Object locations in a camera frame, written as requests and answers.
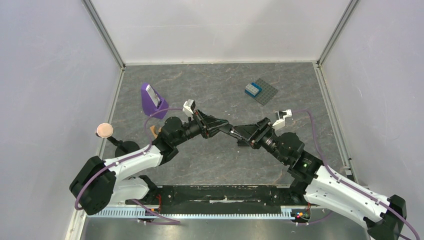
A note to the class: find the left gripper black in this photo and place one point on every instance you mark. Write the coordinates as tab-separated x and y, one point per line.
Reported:
208	125

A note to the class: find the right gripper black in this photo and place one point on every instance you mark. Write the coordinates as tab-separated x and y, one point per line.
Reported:
260	133

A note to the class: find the black remote control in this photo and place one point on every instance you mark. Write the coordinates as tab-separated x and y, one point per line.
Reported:
228	129

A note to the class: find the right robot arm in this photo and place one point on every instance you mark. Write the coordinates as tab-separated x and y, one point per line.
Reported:
382	216

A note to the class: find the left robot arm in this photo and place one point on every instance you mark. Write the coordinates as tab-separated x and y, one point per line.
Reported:
101	182

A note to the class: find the light grey lego brick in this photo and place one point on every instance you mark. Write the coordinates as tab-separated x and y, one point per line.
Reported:
251	90

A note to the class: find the grey lego baseplate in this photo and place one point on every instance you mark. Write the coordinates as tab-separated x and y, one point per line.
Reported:
267	93

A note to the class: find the blue lego brick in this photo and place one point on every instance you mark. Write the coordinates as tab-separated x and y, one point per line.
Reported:
260	89

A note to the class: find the wooden blocks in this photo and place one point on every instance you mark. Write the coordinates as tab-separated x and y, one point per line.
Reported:
155	130

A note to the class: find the purple stand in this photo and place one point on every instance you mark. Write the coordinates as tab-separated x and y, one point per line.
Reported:
151	101

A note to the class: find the white device in stand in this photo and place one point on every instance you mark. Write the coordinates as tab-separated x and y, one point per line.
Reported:
155	98

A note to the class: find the pink round knob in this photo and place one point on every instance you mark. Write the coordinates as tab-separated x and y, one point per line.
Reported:
104	130

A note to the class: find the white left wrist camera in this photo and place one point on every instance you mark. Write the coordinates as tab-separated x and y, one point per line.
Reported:
189	107

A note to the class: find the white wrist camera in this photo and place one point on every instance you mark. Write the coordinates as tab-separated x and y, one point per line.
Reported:
281	116
189	107

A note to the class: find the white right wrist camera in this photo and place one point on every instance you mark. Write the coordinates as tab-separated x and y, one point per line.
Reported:
281	116

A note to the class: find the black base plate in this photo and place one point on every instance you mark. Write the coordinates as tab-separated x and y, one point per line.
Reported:
223	199

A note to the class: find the white comb cable duct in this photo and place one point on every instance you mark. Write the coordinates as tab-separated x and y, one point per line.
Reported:
137	212

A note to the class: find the aluminium frame rail right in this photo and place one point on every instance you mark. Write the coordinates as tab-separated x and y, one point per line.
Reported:
351	71

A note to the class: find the aluminium frame rail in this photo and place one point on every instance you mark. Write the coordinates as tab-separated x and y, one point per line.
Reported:
78	217
351	71

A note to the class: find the aluminium frame rail left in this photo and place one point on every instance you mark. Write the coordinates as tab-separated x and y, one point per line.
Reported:
78	217

